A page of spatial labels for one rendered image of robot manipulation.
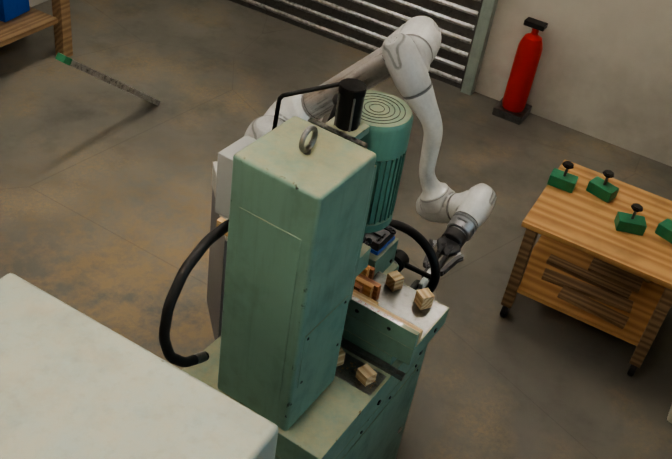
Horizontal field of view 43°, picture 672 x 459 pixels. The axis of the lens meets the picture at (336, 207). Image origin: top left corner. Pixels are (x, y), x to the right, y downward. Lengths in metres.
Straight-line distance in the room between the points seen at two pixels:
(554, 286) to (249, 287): 2.07
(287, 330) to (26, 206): 2.39
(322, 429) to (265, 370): 0.23
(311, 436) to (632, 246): 1.79
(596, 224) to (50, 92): 2.97
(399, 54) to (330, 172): 0.94
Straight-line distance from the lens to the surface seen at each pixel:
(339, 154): 1.77
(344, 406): 2.22
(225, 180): 1.83
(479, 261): 4.03
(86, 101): 4.86
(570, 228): 3.49
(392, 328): 2.24
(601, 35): 5.04
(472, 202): 2.83
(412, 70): 2.61
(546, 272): 3.77
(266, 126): 2.89
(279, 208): 1.72
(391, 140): 1.94
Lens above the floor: 2.49
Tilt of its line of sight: 37 degrees down
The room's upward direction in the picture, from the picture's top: 9 degrees clockwise
